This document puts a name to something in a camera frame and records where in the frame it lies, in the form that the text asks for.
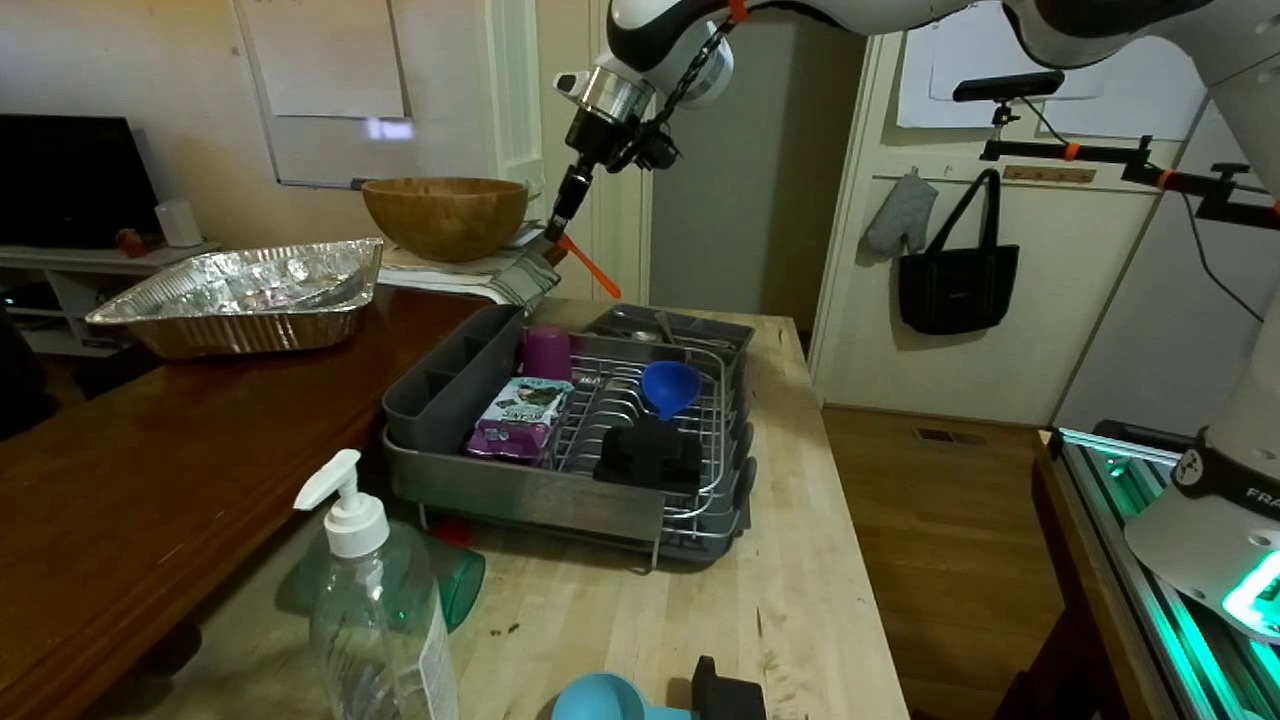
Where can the orange plastic spoon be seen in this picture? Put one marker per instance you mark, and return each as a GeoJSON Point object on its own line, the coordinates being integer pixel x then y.
{"type": "Point", "coordinates": [593, 269]}

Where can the blue round object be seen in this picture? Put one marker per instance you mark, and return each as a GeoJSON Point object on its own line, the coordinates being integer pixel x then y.
{"type": "Point", "coordinates": [611, 699]}

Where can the clear soap pump bottle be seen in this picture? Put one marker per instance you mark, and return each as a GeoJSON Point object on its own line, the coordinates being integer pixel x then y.
{"type": "Point", "coordinates": [377, 624]}

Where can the grey oven mitt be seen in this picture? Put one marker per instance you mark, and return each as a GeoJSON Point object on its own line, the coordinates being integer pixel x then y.
{"type": "Point", "coordinates": [903, 219]}

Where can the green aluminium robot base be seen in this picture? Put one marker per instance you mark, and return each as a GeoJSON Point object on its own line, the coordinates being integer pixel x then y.
{"type": "Point", "coordinates": [1192, 547]}

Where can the blue funnel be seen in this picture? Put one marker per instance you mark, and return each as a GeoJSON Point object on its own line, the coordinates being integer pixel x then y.
{"type": "Point", "coordinates": [669, 384]}

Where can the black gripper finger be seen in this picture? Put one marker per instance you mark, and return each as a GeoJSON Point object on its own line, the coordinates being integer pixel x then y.
{"type": "Point", "coordinates": [569, 198]}

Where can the green striped dish towel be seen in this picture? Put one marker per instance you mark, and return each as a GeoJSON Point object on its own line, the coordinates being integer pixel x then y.
{"type": "Point", "coordinates": [515, 278]}

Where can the black tote bag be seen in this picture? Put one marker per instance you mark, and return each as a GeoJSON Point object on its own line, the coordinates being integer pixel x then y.
{"type": "Point", "coordinates": [961, 291]}

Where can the black monitor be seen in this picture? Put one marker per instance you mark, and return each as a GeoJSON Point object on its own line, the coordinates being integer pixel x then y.
{"type": "Point", "coordinates": [72, 181]}

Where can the grey dish drying rack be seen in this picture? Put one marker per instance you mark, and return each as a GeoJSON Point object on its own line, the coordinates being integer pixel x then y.
{"type": "Point", "coordinates": [432, 407]}

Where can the purple plastic cup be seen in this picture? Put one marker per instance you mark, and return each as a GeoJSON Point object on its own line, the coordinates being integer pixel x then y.
{"type": "Point", "coordinates": [547, 354]}

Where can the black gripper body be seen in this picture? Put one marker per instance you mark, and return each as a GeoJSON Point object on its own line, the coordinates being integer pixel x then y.
{"type": "Point", "coordinates": [617, 147]}

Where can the black small block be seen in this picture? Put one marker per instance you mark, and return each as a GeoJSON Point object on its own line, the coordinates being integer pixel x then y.
{"type": "Point", "coordinates": [721, 699]}

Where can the wooden bowl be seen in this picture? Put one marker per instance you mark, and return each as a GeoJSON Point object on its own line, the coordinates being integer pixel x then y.
{"type": "Point", "coordinates": [446, 219]}

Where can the aluminium foil tray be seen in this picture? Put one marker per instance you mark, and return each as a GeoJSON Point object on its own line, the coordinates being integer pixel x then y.
{"type": "Point", "coordinates": [250, 300]}

